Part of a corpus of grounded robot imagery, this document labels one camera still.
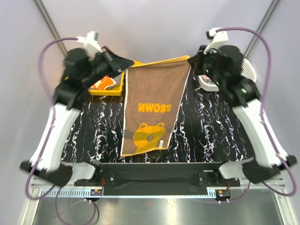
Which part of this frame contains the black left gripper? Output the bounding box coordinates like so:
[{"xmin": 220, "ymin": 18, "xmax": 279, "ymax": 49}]
[{"xmin": 82, "ymin": 45, "xmax": 134, "ymax": 87}]

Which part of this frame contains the orange white patterned towel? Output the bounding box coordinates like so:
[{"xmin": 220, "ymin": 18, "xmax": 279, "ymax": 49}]
[{"xmin": 90, "ymin": 76, "xmax": 120, "ymax": 90}]

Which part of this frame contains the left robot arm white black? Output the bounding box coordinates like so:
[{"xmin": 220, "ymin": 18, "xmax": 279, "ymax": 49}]
[{"xmin": 20, "ymin": 47, "xmax": 134, "ymax": 187}]

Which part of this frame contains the yellow plastic bin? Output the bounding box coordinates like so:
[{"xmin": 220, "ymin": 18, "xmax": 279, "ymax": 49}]
[{"xmin": 89, "ymin": 72, "xmax": 126, "ymax": 96}]

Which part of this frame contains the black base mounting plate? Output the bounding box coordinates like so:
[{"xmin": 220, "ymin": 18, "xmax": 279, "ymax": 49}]
[{"xmin": 87, "ymin": 163, "xmax": 228, "ymax": 197}]

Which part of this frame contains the left small electronics board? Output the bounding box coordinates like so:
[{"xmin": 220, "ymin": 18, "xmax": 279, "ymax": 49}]
[{"xmin": 90, "ymin": 189, "xmax": 103, "ymax": 196}]

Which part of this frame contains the white perforated plastic basket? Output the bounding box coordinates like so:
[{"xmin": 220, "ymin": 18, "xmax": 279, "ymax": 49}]
[{"xmin": 198, "ymin": 59, "xmax": 257, "ymax": 92}]

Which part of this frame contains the aluminium frame rail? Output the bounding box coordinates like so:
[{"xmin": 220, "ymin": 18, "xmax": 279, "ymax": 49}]
[{"xmin": 30, "ymin": 177, "xmax": 285, "ymax": 189}]

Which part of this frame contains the brown yellow bear towel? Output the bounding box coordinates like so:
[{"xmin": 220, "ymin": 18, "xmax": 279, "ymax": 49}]
[{"xmin": 120, "ymin": 55, "xmax": 191, "ymax": 157}]

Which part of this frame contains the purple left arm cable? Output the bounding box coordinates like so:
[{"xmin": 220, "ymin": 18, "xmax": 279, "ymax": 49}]
[{"xmin": 25, "ymin": 37, "xmax": 100, "ymax": 225}]

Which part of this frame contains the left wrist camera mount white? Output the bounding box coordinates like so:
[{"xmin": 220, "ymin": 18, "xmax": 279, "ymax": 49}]
[{"xmin": 77, "ymin": 31, "xmax": 103, "ymax": 57}]

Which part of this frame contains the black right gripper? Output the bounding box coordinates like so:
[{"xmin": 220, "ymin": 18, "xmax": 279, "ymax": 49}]
[{"xmin": 188, "ymin": 45, "xmax": 225, "ymax": 88}]

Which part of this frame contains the right small electronics board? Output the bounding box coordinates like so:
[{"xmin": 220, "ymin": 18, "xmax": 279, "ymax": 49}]
[{"xmin": 216, "ymin": 189, "xmax": 231, "ymax": 200}]

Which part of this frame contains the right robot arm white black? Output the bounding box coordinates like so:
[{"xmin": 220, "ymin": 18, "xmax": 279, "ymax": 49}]
[{"xmin": 188, "ymin": 45, "xmax": 297, "ymax": 186}]

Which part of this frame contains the white slotted cable duct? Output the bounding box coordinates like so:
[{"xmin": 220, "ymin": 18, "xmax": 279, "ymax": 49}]
[{"xmin": 46, "ymin": 188, "xmax": 91, "ymax": 197}]

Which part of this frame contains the small electronics board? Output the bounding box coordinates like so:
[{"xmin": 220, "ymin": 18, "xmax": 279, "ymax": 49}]
[
  {"xmin": 216, "ymin": 189, "xmax": 231, "ymax": 200},
  {"xmin": 90, "ymin": 189, "xmax": 103, "ymax": 196}
]

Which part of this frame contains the patterned folded towel in basket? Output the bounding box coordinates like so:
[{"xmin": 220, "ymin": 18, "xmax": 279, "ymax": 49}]
[{"xmin": 198, "ymin": 75, "xmax": 215, "ymax": 86}]

